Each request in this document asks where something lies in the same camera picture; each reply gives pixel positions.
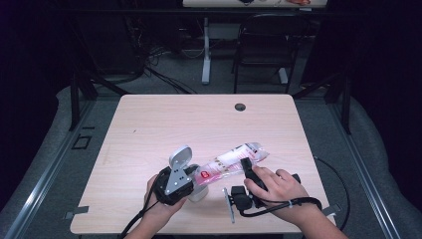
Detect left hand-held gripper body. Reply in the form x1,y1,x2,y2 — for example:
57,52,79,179
153,167,195,206

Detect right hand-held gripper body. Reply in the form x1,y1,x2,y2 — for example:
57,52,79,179
222,184,263,224

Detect white lidded seasoning container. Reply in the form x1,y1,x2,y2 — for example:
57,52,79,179
168,144,209,203

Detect red and white sugar bag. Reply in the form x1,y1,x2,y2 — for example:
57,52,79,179
193,141,271,187

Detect person's left hand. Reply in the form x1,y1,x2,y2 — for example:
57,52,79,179
142,174,187,223

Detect person's right hand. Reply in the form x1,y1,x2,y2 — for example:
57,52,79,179
243,165,313,223

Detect grey tape strip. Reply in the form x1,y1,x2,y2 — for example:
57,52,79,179
322,203,342,217
64,205,90,221

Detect white desk leg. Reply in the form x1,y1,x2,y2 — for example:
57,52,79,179
201,16,212,86

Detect black metal stand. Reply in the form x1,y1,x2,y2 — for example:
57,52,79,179
292,71,352,135
68,71,130,131

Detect black folding chair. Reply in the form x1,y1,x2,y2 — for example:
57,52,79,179
231,13,312,95

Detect light background desk top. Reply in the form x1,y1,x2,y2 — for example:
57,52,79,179
182,0,329,9

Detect right hand-held gripper cable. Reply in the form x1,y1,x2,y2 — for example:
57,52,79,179
239,196,323,218

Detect hand-held gripper cable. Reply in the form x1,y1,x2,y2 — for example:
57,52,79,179
117,167,167,239
239,196,323,218

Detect left hand-held gripper cable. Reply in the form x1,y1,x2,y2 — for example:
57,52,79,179
117,167,167,239

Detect black floor cables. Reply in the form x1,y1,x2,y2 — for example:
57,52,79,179
143,46,198,96

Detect black cable beside table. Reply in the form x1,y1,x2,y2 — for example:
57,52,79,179
313,155,351,233

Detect aluminium floor rail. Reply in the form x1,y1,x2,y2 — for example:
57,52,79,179
326,99,402,239
3,99,98,239

